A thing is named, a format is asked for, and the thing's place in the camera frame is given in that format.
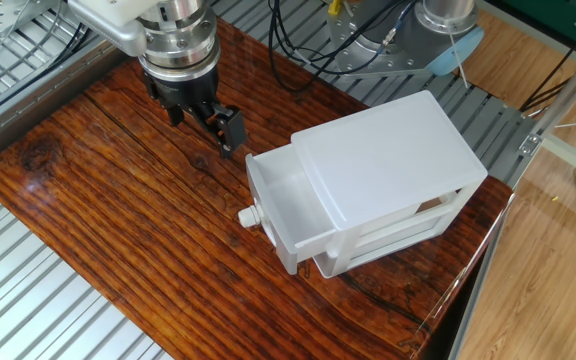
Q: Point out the grey metal rail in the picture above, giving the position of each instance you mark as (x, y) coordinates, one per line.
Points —
(18, 117)

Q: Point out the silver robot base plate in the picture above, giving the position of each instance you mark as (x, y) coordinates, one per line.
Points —
(350, 52)

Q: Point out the aluminium frame post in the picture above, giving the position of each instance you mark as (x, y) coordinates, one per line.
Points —
(568, 85)

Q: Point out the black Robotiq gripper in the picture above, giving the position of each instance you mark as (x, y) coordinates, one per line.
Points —
(188, 92)

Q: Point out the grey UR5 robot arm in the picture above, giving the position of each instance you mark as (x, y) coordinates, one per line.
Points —
(183, 45)

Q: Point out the brown wooden board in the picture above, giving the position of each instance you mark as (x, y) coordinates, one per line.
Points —
(118, 200)

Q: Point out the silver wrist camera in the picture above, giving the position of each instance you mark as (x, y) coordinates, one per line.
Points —
(123, 37)

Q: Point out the aluminium table edge rail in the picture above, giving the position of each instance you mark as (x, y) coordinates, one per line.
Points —
(483, 280)

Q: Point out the white plastic drawer cabinet frame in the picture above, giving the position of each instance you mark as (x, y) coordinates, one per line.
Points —
(388, 160)

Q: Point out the metal corner bracket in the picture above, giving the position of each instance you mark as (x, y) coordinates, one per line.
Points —
(530, 144)

